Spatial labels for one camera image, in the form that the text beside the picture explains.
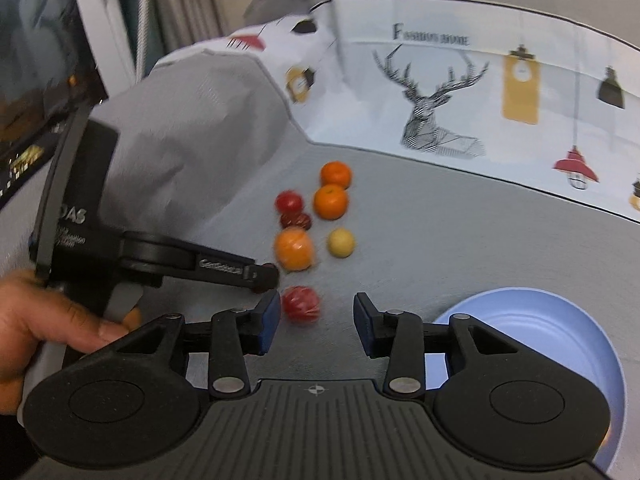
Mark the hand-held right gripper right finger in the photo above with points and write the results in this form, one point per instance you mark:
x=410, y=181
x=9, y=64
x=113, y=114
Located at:
x=362, y=325

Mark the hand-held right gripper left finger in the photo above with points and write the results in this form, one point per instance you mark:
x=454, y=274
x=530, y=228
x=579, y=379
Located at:
x=268, y=322

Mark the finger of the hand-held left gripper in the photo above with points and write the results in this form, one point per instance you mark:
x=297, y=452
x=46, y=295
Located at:
x=220, y=265

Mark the bright red tomato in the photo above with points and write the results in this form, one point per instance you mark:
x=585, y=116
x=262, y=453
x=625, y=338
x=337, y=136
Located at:
x=301, y=303

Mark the large orange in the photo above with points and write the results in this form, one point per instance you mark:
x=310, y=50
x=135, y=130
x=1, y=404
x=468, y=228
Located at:
x=293, y=248

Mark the yellow round fruit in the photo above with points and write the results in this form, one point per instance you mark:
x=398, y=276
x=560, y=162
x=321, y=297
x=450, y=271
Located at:
x=341, y=242

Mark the dark red fruit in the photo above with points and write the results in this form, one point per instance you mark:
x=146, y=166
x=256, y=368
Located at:
x=295, y=220

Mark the medium orange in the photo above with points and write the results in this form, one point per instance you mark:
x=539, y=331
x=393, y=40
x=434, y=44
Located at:
x=330, y=202

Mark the small orange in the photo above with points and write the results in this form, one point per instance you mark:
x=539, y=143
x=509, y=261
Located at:
x=336, y=174

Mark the blue plate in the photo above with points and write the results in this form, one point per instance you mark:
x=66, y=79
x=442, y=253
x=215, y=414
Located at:
x=525, y=317

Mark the person's left hand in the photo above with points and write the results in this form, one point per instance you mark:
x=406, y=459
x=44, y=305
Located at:
x=30, y=330

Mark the grey folded quilt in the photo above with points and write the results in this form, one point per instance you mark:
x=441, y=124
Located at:
x=190, y=135

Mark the dark glass window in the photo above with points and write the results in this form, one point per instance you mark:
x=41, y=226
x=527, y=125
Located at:
x=40, y=60

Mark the grey curtain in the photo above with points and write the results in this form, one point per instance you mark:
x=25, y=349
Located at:
x=190, y=0

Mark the deer print blanket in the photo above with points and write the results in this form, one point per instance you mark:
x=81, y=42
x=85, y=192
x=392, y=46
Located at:
x=450, y=85

